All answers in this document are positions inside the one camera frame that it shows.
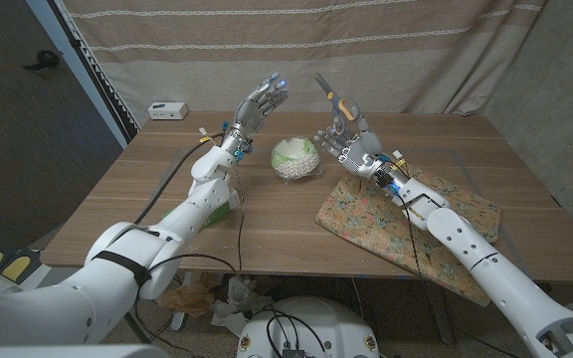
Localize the dark wooden door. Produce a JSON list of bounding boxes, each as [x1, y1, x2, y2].
[[0, 0, 124, 250]]

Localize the black torso cables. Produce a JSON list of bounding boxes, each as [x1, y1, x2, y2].
[[264, 305, 328, 358]]

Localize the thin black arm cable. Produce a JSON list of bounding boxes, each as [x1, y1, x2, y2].
[[394, 191, 425, 278], [131, 163, 246, 358]]

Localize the beige striped curtain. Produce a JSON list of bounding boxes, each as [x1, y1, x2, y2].
[[60, 0, 549, 128]]

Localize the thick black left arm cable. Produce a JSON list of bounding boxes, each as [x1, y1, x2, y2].
[[134, 132, 227, 225]]

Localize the black curtain frame pole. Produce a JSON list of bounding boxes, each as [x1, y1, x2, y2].
[[47, 0, 141, 145]]

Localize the floral patterned cloth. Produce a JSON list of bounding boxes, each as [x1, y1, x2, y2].
[[314, 166, 502, 308]]

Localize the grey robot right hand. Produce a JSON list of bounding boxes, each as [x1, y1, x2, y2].
[[313, 117, 398, 184]]

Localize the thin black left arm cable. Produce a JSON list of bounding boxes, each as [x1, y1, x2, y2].
[[131, 163, 246, 358]]

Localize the white table leg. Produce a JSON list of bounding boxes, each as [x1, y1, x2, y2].
[[170, 270, 193, 332]]

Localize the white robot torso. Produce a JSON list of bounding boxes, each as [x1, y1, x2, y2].
[[235, 295, 381, 358]]

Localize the orange handled scissors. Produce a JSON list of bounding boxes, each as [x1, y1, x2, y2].
[[314, 73, 362, 136]]

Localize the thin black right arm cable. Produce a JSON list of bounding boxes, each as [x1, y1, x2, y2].
[[394, 191, 425, 278]]

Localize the black door handle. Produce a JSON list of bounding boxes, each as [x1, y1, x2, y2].
[[22, 49, 61, 72]]

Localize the crumpled brown paper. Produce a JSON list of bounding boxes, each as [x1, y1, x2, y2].
[[154, 271, 222, 319]]

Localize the bag of white candies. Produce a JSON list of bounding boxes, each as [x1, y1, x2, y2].
[[270, 137, 325, 183]]

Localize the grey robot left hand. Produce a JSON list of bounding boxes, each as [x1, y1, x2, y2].
[[221, 72, 290, 155]]

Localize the crumpled white paper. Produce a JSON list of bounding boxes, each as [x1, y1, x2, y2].
[[210, 275, 276, 338]]

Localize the white power strip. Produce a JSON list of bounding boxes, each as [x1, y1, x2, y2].
[[147, 101, 190, 121]]

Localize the grey table leg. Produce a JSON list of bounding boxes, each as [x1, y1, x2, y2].
[[423, 277, 457, 345]]

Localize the green cardboard box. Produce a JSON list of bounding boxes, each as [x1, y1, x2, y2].
[[161, 191, 242, 234]]

